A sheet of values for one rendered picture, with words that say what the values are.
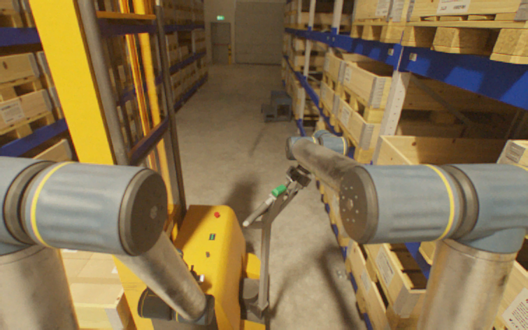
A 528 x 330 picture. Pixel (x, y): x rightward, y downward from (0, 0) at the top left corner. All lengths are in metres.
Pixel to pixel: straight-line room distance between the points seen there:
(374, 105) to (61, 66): 1.82
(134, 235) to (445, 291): 0.63
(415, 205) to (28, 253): 0.68
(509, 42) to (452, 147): 1.13
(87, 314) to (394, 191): 1.75
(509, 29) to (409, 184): 0.82
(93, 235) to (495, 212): 0.66
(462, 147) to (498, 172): 1.64
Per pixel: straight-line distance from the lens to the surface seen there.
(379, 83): 2.09
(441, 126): 2.43
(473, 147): 2.33
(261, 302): 2.04
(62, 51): 1.13
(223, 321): 1.72
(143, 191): 0.45
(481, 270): 0.68
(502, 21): 1.26
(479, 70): 1.40
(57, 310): 0.74
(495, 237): 0.65
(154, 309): 1.17
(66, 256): 2.38
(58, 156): 3.55
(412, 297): 1.72
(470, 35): 1.48
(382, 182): 0.49
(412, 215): 0.51
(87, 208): 0.46
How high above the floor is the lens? 2.15
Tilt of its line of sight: 28 degrees down
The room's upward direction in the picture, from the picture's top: 2 degrees clockwise
